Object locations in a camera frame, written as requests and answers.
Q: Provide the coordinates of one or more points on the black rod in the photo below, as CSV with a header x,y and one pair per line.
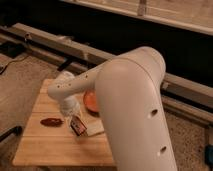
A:
x,y
17,130

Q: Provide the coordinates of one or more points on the wooden tabletop board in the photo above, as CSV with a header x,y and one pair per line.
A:
x,y
58,146

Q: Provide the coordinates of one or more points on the orange bowl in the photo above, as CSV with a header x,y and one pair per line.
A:
x,y
89,100

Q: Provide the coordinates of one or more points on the grey metal rail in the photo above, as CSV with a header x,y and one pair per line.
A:
x,y
190,99

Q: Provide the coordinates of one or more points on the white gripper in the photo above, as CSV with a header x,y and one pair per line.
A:
x,y
68,107

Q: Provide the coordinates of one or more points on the blue object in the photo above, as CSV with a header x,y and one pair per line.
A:
x,y
209,155

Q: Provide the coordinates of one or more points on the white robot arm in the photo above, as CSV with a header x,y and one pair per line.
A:
x,y
127,90

